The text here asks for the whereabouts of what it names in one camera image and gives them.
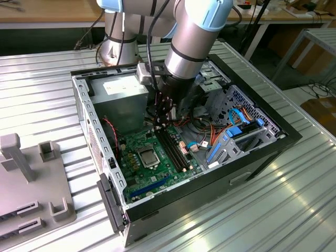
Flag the black PC case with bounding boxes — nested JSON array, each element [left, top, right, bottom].
[[70, 54, 303, 248]]

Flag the grey power supply unit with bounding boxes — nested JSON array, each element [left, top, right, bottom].
[[89, 74, 155, 132]]

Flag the grey parts rack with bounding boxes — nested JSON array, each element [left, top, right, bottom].
[[0, 132, 77, 240]]

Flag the blue expansion slot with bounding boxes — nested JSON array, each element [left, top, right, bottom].
[[130, 175, 171, 200]]

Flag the wooden desk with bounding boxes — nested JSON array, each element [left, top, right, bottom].
[[0, 0, 336, 60]]

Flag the black case handle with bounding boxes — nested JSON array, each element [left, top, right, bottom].
[[96, 173, 129, 234]]

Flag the blue plastic rail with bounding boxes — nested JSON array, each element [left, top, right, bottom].
[[206, 141, 223, 163]]

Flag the black camera bracket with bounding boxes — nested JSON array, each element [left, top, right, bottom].
[[151, 61, 168, 78]]

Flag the white metal table frame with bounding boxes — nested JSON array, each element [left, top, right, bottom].
[[271, 27, 336, 82]]

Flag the orange black wire bundle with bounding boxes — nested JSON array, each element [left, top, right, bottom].
[[172, 101, 232, 148]]

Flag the grey metal drive cage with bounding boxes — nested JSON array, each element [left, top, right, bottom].
[[194, 61, 232, 119]]

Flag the light blue data wire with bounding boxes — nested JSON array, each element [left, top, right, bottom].
[[228, 107, 250, 126]]

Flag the white box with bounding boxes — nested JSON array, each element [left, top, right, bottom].
[[234, 3, 269, 16]]

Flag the red black twisted wire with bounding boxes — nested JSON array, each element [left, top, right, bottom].
[[101, 117, 121, 160]]

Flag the green motherboard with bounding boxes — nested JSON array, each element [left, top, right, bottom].
[[119, 128, 205, 205]]

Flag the large brown cardboard box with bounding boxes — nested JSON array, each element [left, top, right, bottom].
[[267, 26, 336, 77]]

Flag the black RAM slot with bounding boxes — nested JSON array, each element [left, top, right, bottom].
[[161, 127, 191, 171], [158, 128, 187, 172], [154, 129, 184, 173], [165, 127, 194, 170]]

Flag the thick black cable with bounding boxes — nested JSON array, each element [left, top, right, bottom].
[[230, 5, 244, 27], [146, 0, 171, 92]]

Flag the dark RAM stick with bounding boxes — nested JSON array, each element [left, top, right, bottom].
[[0, 230, 21, 239], [0, 213, 19, 223]]

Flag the small cardboard box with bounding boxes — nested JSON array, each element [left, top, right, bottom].
[[300, 96, 336, 137]]

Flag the black tripod leg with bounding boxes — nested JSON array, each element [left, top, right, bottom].
[[237, 0, 271, 60]]

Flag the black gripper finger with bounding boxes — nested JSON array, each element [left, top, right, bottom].
[[154, 90, 166, 130], [164, 97, 176, 128]]

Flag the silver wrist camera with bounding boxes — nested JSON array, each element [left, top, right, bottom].
[[135, 64, 156, 85]]

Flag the grey perforated disk bay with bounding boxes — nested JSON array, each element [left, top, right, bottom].
[[207, 83, 287, 169]]

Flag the blue disk carrier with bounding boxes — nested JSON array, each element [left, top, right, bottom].
[[226, 118, 265, 139]]

